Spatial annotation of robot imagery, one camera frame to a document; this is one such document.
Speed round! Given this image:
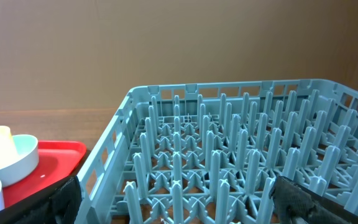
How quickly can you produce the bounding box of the green plastic bowl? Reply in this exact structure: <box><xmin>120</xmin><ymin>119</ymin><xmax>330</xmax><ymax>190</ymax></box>
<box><xmin>0</xmin><ymin>134</ymin><xmax>39</xmax><ymax>187</ymax></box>

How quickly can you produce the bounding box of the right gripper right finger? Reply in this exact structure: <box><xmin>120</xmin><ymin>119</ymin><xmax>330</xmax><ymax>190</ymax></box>
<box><xmin>269</xmin><ymin>176</ymin><xmax>358</xmax><ymax>224</ymax></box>

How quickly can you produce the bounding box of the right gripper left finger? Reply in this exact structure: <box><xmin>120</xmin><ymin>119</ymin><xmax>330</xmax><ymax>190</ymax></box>
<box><xmin>0</xmin><ymin>175</ymin><xmax>82</xmax><ymax>224</ymax></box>

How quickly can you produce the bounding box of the grey dishwasher rack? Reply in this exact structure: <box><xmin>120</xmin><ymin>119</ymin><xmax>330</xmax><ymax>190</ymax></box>
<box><xmin>76</xmin><ymin>79</ymin><xmax>358</xmax><ymax>223</ymax></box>

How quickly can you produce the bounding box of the red serving tray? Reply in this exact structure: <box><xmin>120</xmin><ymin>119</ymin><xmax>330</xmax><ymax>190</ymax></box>
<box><xmin>3</xmin><ymin>140</ymin><xmax>86</xmax><ymax>208</ymax></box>

